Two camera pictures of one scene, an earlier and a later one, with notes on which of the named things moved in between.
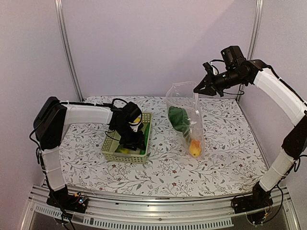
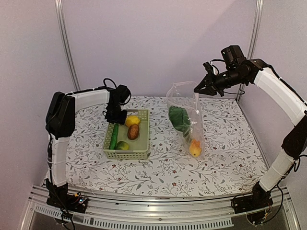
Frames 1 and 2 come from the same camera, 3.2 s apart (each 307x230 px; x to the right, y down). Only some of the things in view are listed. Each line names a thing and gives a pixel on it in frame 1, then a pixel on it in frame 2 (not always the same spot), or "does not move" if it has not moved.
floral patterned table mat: x=229 y=166 does not move
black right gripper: x=211 y=87 does not move
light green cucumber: x=146 y=135 → x=113 y=139
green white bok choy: x=180 y=120 does not move
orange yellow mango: x=195 y=148 does not move
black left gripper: x=137 y=143 → x=121 y=120
